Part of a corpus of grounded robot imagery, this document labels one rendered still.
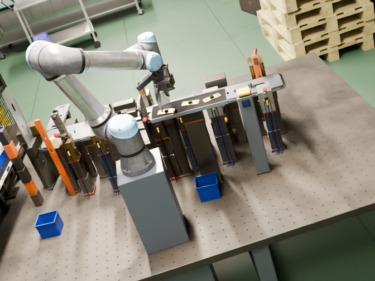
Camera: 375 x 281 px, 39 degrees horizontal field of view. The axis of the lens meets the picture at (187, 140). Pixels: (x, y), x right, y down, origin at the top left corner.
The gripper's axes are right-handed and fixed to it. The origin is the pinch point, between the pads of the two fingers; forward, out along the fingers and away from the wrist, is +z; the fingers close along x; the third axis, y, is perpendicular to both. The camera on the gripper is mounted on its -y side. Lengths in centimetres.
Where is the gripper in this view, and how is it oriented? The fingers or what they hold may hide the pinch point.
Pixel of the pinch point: (164, 105)
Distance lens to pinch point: 249.4
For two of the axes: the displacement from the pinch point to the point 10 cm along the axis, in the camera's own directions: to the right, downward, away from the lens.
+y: 9.5, -1.4, -2.9
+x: 1.7, -5.6, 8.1
